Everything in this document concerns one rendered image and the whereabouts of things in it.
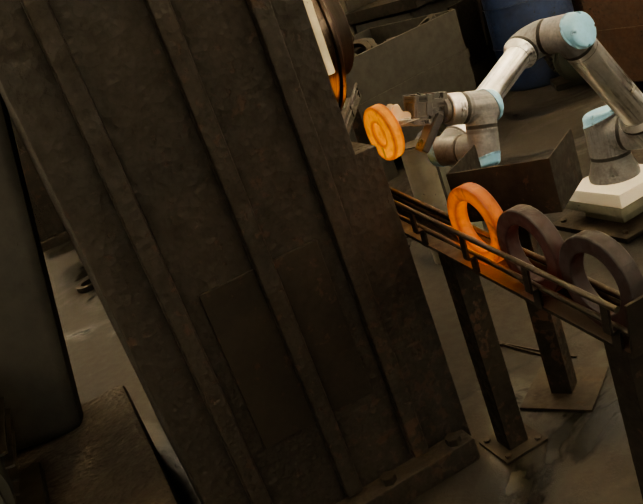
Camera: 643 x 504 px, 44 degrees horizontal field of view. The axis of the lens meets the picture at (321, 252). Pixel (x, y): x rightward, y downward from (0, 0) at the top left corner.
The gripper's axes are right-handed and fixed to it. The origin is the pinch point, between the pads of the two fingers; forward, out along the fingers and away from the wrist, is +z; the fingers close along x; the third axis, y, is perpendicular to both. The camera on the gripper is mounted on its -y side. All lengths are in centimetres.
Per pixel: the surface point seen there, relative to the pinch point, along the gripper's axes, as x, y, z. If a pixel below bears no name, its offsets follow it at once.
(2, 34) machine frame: 27, 29, 93
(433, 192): -78, -38, -61
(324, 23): 1.5, 27.5, 15.4
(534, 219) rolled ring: 75, -12, 7
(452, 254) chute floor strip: 41.9, -26.2, 5.2
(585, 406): 40, -76, -36
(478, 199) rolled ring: 57, -11, 8
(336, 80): -1.3, 13.0, 12.0
